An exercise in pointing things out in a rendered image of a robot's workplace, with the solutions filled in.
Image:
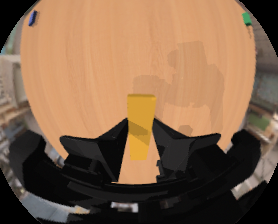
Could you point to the green block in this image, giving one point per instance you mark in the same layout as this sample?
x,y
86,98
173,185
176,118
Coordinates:
x,y
246,19

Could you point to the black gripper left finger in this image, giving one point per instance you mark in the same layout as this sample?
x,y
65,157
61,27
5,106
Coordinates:
x,y
108,148

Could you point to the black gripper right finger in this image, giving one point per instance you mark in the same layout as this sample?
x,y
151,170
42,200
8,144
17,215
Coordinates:
x,y
174,148

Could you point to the yellow bar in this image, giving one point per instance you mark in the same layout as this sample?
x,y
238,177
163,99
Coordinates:
x,y
140,111

